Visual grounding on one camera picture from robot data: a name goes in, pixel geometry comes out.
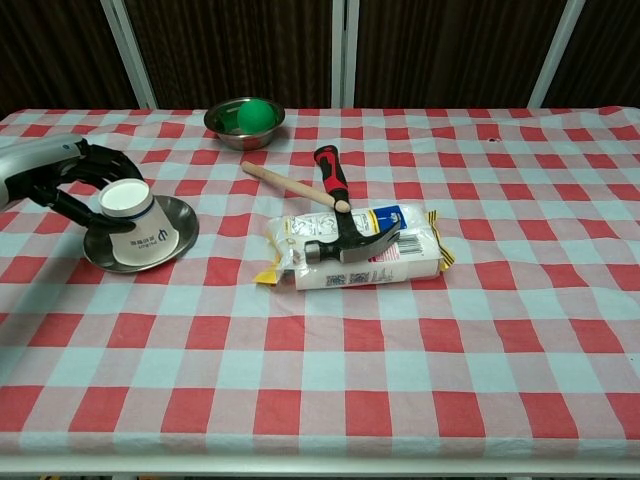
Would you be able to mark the white slanted frame post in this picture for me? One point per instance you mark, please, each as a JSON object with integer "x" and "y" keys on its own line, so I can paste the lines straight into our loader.
{"x": 131, "y": 55}
{"x": 554, "y": 55}

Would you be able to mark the white paper cup blue band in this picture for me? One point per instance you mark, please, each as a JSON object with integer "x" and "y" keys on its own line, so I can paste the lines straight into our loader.
{"x": 145, "y": 235}

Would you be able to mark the green ball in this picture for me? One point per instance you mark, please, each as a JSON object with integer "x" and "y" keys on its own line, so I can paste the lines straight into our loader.
{"x": 256, "y": 117}

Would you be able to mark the steel plate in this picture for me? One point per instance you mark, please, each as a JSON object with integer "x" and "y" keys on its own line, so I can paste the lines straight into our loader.
{"x": 187, "y": 220}

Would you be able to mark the white plastic package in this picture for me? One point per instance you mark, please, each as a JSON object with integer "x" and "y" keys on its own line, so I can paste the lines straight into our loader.
{"x": 415, "y": 250}

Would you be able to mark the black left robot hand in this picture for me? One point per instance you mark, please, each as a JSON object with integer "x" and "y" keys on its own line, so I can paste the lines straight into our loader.
{"x": 75, "y": 170}

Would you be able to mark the stainless steel bowl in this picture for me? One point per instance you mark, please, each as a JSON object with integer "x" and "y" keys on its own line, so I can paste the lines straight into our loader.
{"x": 245, "y": 140}

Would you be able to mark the wooden stick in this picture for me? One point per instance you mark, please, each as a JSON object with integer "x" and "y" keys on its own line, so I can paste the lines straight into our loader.
{"x": 290, "y": 184}

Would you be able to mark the white upright frame post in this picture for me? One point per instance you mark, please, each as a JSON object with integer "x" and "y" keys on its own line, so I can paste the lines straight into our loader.
{"x": 345, "y": 50}

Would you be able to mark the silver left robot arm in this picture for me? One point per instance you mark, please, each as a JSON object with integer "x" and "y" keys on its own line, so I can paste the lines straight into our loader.
{"x": 35, "y": 155}

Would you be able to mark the red black claw hammer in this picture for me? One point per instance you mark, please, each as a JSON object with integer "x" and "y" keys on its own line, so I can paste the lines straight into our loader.
{"x": 335, "y": 175}

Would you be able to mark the red white checkered tablecloth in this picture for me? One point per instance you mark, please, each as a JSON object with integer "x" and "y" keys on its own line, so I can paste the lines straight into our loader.
{"x": 320, "y": 360}

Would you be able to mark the white table edge rail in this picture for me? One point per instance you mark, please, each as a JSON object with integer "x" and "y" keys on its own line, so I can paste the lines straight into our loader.
{"x": 320, "y": 465}

